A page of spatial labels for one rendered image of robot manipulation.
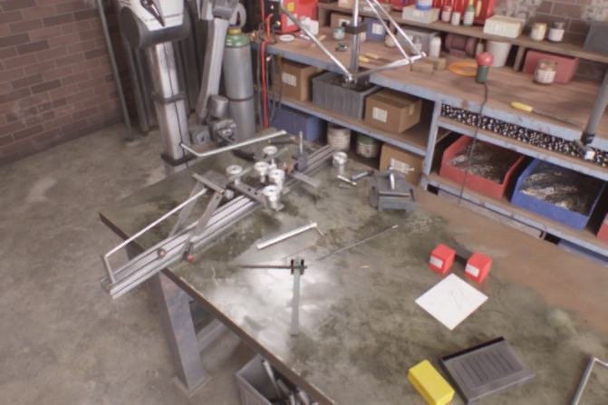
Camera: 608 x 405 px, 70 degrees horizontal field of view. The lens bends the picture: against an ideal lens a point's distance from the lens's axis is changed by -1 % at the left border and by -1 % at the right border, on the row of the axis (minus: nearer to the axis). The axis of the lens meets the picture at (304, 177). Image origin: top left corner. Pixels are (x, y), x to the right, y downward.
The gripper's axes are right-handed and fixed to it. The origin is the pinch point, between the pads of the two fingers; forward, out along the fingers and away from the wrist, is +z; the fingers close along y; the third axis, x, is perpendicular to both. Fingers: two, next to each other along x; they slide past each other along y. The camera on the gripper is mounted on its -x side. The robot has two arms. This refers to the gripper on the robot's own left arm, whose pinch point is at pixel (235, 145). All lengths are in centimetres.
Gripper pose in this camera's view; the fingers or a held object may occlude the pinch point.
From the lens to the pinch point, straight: 143.0
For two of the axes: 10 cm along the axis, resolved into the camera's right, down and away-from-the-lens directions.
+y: 0.0, -8.4, -5.5
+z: 5.3, 4.7, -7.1
